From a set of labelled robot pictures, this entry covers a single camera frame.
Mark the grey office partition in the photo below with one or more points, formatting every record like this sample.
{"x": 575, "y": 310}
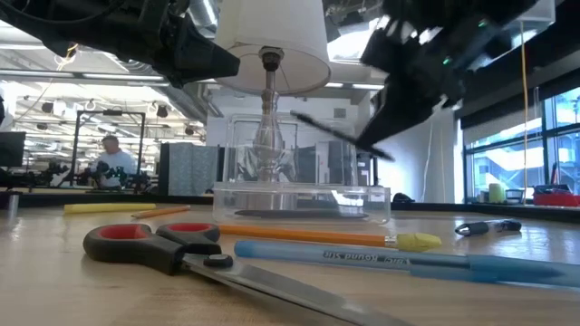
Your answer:
{"x": 190, "y": 167}

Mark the yellow-green cup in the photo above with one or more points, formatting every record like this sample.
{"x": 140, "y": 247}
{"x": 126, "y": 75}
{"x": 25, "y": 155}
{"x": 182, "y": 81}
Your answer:
{"x": 496, "y": 194}

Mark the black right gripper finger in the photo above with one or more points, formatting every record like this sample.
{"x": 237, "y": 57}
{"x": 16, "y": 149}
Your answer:
{"x": 392, "y": 104}
{"x": 417, "y": 117}

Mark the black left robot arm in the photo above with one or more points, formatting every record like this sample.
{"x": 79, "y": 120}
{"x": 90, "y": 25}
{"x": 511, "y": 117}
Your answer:
{"x": 45, "y": 22}

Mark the black aluminium table frame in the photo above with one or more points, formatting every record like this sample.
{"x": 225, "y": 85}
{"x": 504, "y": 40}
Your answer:
{"x": 90, "y": 199}

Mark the silver metal post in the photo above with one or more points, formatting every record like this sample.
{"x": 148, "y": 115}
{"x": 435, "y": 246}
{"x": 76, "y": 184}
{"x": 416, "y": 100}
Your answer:
{"x": 13, "y": 204}

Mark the yellow highlighter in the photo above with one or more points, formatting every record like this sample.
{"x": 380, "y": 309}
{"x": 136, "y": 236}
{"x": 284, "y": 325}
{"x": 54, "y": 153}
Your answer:
{"x": 109, "y": 208}

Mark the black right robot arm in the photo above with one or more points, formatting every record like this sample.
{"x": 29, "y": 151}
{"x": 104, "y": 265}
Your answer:
{"x": 498, "y": 13}

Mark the red plastic bin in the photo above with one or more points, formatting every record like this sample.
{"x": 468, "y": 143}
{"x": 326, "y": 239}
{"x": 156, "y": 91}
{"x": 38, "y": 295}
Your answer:
{"x": 557, "y": 199}

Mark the orange pencil yellow eraser cap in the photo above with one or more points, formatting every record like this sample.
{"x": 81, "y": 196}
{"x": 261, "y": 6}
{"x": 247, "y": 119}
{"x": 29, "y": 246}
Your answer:
{"x": 308, "y": 235}

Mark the blue ballpoint pen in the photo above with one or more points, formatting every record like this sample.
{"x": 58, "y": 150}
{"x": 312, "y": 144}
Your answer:
{"x": 362, "y": 260}

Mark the clear plastic supply box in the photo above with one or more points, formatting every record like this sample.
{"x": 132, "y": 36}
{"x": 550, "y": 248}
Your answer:
{"x": 362, "y": 199}

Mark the black and clear pen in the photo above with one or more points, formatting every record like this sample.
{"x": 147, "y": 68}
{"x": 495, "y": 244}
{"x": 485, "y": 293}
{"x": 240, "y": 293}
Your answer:
{"x": 489, "y": 226}

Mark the black monitor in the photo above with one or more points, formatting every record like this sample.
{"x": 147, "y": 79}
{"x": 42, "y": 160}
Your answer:
{"x": 11, "y": 149}

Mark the black mesh basket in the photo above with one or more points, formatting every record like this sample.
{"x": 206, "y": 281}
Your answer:
{"x": 514, "y": 197}

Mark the black workbench robot arm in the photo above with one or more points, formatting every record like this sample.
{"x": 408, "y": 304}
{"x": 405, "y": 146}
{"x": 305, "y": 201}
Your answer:
{"x": 50, "y": 174}

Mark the plain orange pencil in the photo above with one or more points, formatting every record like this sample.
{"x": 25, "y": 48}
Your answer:
{"x": 163, "y": 211}

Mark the black computer mouse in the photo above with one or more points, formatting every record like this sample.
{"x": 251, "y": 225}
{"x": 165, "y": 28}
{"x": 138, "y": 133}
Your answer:
{"x": 403, "y": 198}

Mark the white-shaded glass table lamp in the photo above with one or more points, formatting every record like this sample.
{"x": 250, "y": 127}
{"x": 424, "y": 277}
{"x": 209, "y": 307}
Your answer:
{"x": 272, "y": 27}

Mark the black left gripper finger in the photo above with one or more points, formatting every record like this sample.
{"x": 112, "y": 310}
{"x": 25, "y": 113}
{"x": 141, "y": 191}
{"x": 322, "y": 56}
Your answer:
{"x": 190, "y": 74}
{"x": 195, "y": 47}

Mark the person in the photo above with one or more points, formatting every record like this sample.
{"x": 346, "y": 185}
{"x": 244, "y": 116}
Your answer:
{"x": 115, "y": 167}

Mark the black pole stand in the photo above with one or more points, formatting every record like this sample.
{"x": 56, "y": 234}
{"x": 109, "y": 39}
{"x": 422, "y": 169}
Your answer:
{"x": 374, "y": 174}

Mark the black rectangular stand frame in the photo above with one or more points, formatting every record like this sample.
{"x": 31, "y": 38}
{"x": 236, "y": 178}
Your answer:
{"x": 109, "y": 112}

